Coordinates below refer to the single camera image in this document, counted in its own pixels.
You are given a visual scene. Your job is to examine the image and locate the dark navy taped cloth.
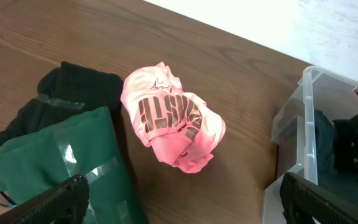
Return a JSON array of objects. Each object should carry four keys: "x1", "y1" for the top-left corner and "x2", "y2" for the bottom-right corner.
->
[{"x1": 314, "y1": 110, "x2": 335, "y2": 173}]

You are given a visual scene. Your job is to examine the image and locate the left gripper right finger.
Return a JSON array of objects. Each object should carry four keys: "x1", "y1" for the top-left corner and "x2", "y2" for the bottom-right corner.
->
[{"x1": 280, "y1": 172, "x2": 358, "y2": 224}]

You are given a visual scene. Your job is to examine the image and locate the pink printed t-shirt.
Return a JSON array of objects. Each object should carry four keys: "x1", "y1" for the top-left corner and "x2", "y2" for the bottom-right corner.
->
[{"x1": 121, "y1": 62, "x2": 226, "y2": 174}]

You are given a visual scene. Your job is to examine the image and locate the black taped cloth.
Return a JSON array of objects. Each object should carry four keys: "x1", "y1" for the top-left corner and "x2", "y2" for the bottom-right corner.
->
[{"x1": 0, "y1": 61, "x2": 126, "y2": 146}]

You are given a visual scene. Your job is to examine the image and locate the clear plastic storage container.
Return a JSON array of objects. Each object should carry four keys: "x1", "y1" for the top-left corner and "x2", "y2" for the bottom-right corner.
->
[{"x1": 261, "y1": 66, "x2": 358, "y2": 224}]

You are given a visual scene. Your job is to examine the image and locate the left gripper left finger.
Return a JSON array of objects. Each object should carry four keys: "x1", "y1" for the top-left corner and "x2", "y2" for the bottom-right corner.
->
[{"x1": 0, "y1": 174, "x2": 90, "y2": 224}]

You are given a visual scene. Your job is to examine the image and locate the green taped cloth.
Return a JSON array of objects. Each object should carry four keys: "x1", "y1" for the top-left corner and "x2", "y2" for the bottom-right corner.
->
[{"x1": 0, "y1": 106, "x2": 148, "y2": 224}]

